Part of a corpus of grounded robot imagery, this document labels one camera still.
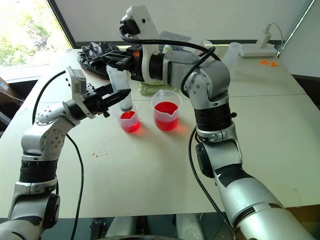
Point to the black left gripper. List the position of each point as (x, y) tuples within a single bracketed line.
[(96, 103)]

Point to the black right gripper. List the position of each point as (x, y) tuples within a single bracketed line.
[(136, 65)]

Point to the clear syringe orange tip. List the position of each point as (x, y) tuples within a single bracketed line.
[(120, 80)]

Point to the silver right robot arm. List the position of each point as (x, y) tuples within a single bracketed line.
[(212, 80)]

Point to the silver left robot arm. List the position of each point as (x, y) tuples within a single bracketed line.
[(40, 150)]

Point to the small beaker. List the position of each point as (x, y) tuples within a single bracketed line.
[(130, 122)]

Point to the large beaker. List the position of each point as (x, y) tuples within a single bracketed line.
[(166, 115)]

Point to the translucent empty plastic cup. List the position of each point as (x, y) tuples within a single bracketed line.
[(232, 56)]

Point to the black plastic bag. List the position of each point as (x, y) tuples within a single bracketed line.
[(95, 57)]

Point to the green towel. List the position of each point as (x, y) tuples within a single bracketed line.
[(150, 89)]

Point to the orange crumbs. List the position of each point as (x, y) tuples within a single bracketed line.
[(98, 153)]

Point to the clear bag with dark items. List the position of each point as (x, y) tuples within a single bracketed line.
[(180, 37)]

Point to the brown cardboard box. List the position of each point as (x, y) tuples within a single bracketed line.
[(10, 90)]

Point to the grey rounded shape under table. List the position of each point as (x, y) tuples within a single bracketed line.
[(188, 228), (121, 228)]

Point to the white power strip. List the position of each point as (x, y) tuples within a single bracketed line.
[(260, 51)]

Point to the white plug charger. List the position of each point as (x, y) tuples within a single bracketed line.
[(265, 36)]

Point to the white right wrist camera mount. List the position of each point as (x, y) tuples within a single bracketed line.
[(146, 22)]

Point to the black bracket under table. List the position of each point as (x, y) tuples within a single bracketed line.
[(98, 228)]

